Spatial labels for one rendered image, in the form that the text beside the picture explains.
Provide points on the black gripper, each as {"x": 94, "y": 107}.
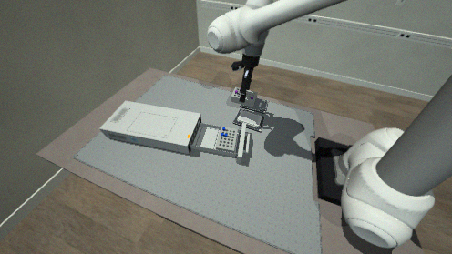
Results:
{"x": 250, "y": 63}

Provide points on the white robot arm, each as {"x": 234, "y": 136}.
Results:
{"x": 387, "y": 193}

